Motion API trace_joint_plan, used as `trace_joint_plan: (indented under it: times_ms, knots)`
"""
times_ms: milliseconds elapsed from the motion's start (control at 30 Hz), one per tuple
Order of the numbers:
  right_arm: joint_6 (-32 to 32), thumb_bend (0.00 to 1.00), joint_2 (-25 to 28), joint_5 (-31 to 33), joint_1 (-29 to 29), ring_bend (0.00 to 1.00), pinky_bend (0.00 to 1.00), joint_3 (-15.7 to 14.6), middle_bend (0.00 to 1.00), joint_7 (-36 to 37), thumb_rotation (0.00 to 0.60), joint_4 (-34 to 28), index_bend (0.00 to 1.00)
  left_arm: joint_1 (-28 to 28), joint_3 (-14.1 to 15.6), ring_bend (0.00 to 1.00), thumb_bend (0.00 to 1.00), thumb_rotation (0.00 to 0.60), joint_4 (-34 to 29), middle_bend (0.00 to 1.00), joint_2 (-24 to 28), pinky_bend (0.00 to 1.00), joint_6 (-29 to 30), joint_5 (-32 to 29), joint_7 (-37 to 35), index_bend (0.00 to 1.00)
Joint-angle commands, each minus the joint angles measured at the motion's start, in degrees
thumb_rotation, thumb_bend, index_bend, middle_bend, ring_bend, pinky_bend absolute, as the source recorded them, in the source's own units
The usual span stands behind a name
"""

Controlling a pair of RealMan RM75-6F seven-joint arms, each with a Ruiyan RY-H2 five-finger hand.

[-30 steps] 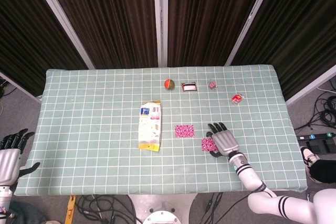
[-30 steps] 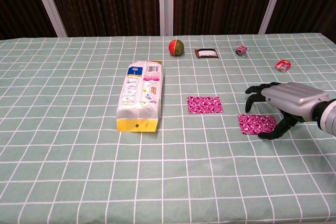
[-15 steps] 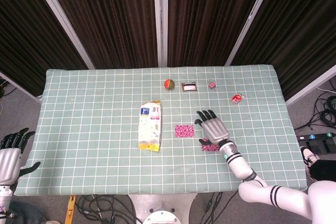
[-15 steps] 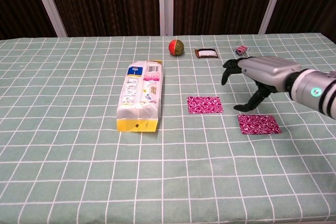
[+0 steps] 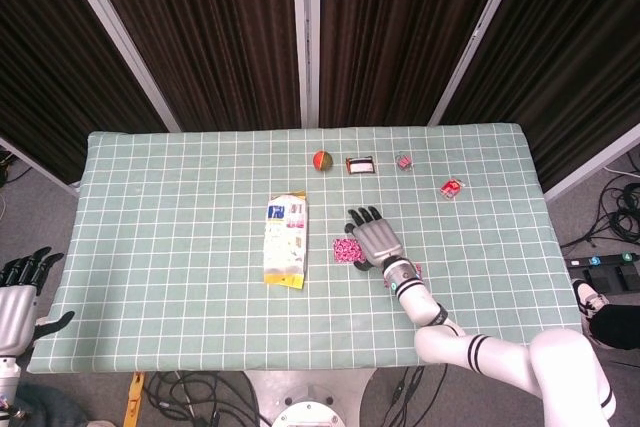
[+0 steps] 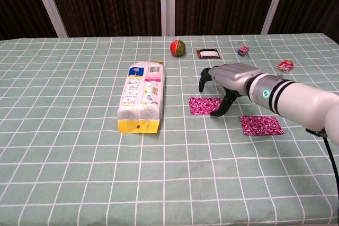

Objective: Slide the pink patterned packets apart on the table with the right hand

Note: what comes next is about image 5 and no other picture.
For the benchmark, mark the green checked tablecloth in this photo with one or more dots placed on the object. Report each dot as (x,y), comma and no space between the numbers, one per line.
(175,247)

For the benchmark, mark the pink binder clip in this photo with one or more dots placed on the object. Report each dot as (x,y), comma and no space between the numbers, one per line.
(403,162)

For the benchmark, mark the red green ball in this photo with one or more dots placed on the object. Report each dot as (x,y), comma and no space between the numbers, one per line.
(321,160)

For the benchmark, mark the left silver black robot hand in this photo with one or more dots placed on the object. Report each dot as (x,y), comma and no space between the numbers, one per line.
(17,317)

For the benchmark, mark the black foot pedal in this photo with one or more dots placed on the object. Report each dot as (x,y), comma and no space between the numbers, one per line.
(612,278)

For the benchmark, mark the brown white flat packet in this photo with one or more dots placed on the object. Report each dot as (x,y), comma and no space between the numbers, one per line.
(361,166)

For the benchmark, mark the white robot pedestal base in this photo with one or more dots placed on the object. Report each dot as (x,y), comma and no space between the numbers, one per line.
(310,397)

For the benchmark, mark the black trouser leg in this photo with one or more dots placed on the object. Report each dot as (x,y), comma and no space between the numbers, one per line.
(617,327)

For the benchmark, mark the dark fabric partition panel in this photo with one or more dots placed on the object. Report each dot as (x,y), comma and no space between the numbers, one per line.
(575,47)
(200,22)
(390,22)
(50,47)

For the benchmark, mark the white black sneaker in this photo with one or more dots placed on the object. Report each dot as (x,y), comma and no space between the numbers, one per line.
(590,297)

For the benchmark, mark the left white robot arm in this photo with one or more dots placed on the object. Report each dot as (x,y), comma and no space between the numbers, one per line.
(9,377)

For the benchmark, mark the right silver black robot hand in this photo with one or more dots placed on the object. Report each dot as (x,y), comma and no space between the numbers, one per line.
(380,242)

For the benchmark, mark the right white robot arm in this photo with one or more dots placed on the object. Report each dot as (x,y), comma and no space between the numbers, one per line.
(425,304)

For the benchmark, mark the red snack packet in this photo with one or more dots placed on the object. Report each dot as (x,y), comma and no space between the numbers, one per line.
(451,188)

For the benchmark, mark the white yellow plastic package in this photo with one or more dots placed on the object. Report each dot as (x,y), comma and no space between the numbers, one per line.
(282,242)

